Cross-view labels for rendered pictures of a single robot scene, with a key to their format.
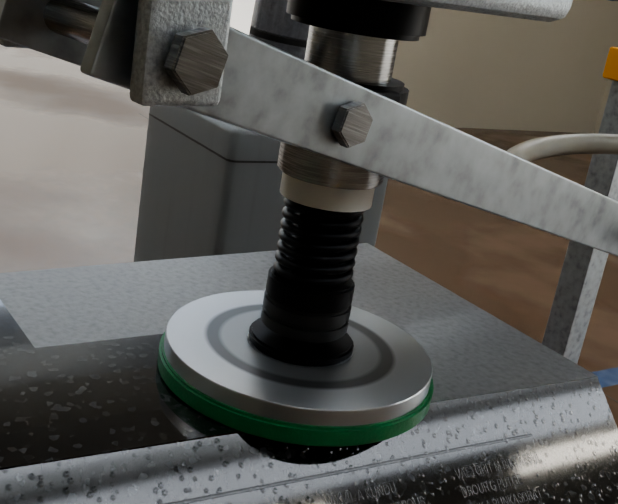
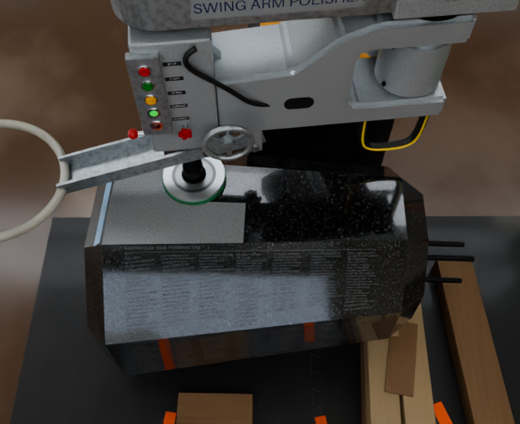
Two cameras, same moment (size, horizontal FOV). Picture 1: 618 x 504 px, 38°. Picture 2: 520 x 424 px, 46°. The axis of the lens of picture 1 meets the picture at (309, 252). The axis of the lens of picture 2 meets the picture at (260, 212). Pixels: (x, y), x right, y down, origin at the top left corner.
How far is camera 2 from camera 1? 2.22 m
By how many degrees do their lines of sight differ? 97
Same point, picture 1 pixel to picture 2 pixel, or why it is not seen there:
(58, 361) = (242, 196)
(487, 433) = not seen: hidden behind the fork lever
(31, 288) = (234, 231)
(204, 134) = not seen: outside the picture
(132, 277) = (203, 233)
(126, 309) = (215, 215)
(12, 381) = (255, 191)
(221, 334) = (209, 181)
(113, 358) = (230, 194)
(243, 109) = not seen: hidden behind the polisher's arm
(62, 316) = (233, 215)
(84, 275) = (216, 236)
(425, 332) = (144, 186)
